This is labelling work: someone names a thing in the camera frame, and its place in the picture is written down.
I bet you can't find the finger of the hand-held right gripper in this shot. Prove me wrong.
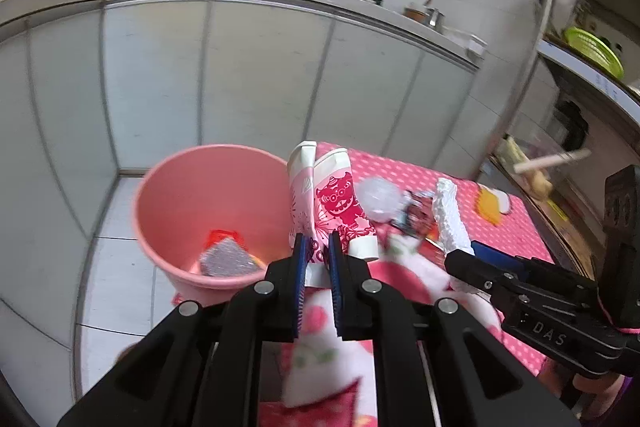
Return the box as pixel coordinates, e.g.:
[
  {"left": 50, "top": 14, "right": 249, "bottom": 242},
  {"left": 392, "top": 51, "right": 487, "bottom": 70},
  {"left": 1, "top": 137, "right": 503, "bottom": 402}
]
[
  {"left": 444, "top": 249, "right": 517, "bottom": 308},
  {"left": 471, "top": 241, "right": 599, "bottom": 303}
]

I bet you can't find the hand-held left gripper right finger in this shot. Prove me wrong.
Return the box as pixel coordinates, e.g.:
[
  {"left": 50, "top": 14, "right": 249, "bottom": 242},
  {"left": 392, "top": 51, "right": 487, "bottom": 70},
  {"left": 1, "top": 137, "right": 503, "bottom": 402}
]
[{"left": 327, "top": 231, "right": 581, "bottom": 427}]

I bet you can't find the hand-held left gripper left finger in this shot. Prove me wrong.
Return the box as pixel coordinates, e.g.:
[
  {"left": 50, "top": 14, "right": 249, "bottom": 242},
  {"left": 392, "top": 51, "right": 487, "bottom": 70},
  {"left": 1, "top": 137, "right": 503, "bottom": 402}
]
[{"left": 56, "top": 233, "right": 307, "bottom": 427}]

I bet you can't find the yellow white packet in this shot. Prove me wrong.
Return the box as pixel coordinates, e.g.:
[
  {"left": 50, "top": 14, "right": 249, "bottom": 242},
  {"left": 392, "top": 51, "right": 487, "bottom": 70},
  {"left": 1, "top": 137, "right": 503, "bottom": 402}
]
[{"left": 475, "top": 187, "right": 514, "bottom": 226}]

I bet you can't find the silver glitter packet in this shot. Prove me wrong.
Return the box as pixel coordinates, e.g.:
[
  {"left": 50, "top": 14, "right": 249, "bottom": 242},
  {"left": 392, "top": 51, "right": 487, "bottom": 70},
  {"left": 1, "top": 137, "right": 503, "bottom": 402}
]
[{"left": 199, "top": 234, "right": 267, "bottom": 279}]

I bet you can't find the red lion print tube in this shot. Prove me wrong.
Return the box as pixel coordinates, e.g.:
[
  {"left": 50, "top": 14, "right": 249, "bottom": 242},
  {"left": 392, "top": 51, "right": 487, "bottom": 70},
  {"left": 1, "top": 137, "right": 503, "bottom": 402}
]
[{"left": 312, "top": 148, "right": 379, "bottom": 263}]

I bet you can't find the pink white paper carton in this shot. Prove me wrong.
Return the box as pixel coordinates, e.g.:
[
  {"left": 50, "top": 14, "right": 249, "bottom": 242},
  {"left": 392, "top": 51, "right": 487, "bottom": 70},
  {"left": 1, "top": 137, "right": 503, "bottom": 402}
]
[{"left": 286, "top": 141, "right": 332, "bottom": 289}]

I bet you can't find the foil wrapper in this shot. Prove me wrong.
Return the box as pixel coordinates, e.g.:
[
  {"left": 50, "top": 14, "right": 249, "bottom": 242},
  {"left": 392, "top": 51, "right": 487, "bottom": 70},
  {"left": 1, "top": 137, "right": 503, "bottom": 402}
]
[{"left": 394, "top": 189, "right": 437, "bottom": 239}]

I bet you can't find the clear plastic bag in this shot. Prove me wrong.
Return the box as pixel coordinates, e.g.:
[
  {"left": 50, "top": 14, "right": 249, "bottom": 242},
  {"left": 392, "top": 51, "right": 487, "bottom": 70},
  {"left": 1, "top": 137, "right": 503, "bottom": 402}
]
[{"left": 360, "top": 177, "right": 407, "bottom": 224}]

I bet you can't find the pink plastic bucket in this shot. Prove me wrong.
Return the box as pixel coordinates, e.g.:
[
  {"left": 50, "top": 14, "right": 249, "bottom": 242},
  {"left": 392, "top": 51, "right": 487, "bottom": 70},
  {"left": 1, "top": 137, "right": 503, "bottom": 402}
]
[{"left": 132, "top": 146, "right": 302, "bottom": 308}]

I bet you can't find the person's right hand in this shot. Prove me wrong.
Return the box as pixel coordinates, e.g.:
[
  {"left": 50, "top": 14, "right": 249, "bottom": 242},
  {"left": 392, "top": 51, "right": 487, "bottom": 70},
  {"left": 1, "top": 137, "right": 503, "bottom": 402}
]
[{"left": 540, "top": 357, "right": 624, "bottom": 425}]

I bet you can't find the pink polka dot blanket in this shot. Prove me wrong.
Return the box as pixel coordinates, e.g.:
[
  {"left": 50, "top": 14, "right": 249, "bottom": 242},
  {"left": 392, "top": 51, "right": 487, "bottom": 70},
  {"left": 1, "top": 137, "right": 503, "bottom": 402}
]
[{"left": 172, "top": 142, "right": 557, "bottom": 427}]

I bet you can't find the clear plastic container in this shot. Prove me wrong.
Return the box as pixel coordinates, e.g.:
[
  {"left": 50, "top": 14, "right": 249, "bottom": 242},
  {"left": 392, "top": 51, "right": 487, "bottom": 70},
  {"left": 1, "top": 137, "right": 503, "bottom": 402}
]
[{"left": 492, "top": 119, "right": 568, "bottom": 204}]

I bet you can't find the black appliance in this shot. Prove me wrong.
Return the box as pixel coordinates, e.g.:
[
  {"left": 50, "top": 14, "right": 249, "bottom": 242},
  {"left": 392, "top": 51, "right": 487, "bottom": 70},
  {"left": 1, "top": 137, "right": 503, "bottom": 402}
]
[{"left": 555, "top": 99, "right": 589, "bottom": 148}]

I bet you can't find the white kitchen cabinet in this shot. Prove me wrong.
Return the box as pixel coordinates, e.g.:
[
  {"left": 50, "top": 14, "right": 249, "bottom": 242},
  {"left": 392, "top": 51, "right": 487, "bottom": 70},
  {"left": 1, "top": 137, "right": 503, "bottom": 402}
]
[{"left": 0, "top": 0, "right": 483, "bottom": 358}]

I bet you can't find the green plastic basket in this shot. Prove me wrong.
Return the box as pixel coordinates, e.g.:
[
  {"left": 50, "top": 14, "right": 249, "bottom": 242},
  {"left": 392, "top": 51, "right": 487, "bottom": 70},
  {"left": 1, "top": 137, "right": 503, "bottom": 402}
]
[{"left": 562, "top": 27, "right": 626, "bottom": 80}]

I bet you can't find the white plastic tray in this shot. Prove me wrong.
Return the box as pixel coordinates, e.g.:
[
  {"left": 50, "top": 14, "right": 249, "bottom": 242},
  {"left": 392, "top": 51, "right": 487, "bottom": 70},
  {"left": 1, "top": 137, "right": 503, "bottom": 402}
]
[{"left": 445, "top": 27, "right": 489, "bottom": 56}]

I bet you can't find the metal shelf rack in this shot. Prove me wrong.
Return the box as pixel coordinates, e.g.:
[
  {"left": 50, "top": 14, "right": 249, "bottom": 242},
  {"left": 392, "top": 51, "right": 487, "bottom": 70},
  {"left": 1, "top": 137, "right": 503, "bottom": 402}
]
[{"left": 467, "top": 0, "right": 640, "bottom": 269}]

